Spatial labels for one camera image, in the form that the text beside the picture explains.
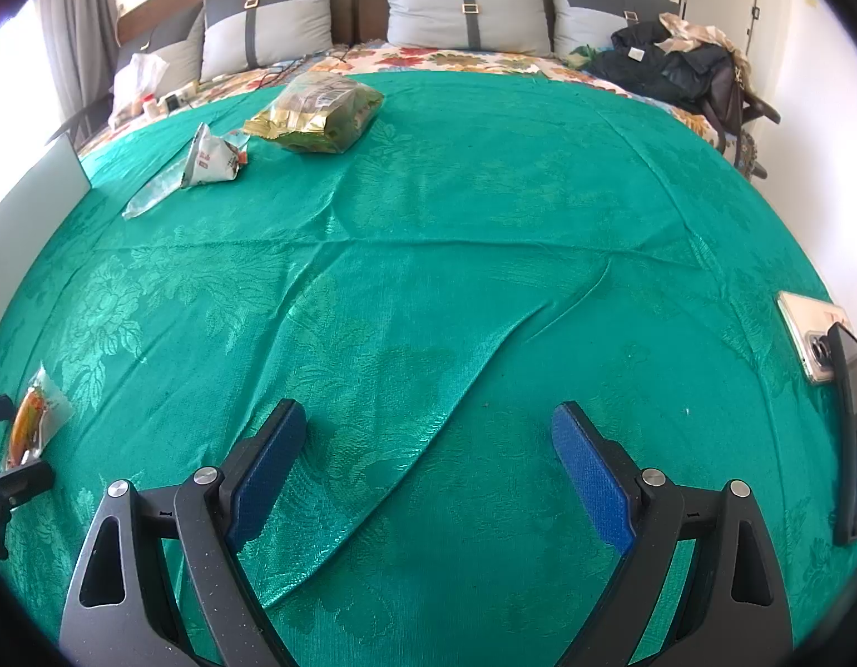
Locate floral bed sheet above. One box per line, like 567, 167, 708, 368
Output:
77, 39, 739, 161

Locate grey pillow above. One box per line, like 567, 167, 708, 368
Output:
201, 0, 333, 81
386, 0, 552, 56
116, 3, 205, 97
552, 0, 680, 59

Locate white red triangular snack bag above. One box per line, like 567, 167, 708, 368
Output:
181, 123, 250, 188

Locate white plastic bag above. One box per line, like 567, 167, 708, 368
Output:
108, 53, 169, 130

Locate white board panel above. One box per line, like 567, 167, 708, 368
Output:
0, 134, 91, 322

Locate gold smartphone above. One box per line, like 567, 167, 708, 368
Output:
776, 291, 852, 384

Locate long clear plastic packet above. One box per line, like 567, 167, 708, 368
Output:
122, 160, 189, 220

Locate black smartphone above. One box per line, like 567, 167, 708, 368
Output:
826, 323, 857, 545

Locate black jacket pile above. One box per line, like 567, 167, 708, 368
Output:
583, 21, 737, 115

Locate green satin bedspread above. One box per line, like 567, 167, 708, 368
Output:
0, 72, 857, 665

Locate sausage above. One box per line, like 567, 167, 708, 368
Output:
2, 365, 74, 468

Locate gold green snack bag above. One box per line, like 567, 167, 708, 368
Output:
242, 72, 384, 155

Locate grey pillow far right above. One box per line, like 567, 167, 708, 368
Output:
552, 0, 680, 59

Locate small bottles on bed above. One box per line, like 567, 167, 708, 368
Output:
142, 80, 199, 119

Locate dark chair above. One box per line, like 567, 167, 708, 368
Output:
698, 65, 781, 181

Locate beige patterned cloth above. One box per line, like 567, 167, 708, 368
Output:
656, 12, 752, 89

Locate grey curtain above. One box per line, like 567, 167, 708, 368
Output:
36, 0, 119, 119

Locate grey pillow far left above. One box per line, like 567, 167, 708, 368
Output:
116, 3, 205, 97

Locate grey pillow centre right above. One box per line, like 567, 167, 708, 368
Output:
386, 0, 552, 56

